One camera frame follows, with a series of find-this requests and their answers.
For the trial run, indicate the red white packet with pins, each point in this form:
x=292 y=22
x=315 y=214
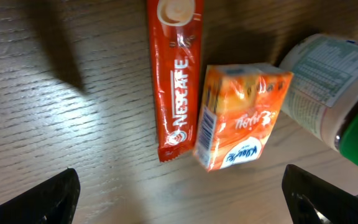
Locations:
x=175 y=30

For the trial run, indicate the green lid jar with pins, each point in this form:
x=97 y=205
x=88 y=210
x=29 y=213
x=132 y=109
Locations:
x=323 y=96

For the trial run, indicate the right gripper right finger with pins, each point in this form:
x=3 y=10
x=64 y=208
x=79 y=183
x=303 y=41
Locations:
x=307 y=194

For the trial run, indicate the orange juice carton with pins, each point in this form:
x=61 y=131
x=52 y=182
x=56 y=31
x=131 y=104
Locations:
x=239 y=108

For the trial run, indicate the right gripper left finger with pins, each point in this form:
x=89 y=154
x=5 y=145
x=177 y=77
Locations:
x=52 y=201

